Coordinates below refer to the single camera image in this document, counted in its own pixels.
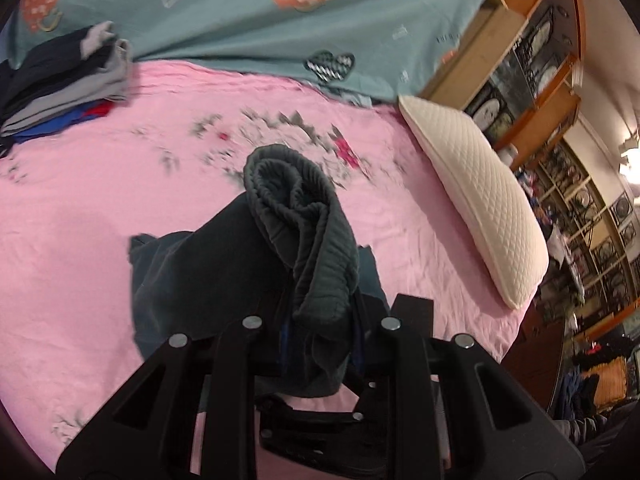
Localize pink floral bed sheet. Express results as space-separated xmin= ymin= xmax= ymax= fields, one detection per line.
xmin=1 ymin=62 xmax=523 ymax=466

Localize wooden headboard shelf unit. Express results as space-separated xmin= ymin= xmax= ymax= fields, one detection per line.
xmin=418 ymin=0 xmax=640 ymax=411

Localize stack of folded clothes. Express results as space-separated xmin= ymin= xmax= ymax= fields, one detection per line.
xmin=1 ymin=21 xmax=131 ymax=156

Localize teal heart-print quilt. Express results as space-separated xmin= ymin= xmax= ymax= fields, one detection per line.
xmin=4 ymin=0 xmax=486 ymax=106

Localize dark teal pants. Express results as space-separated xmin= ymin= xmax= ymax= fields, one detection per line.
xmin=129 ymin=144 xmax=387 ymax=398

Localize white quilted pillow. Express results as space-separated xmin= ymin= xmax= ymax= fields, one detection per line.
xmin=398 ymin=96 xmax=549 ymax=310

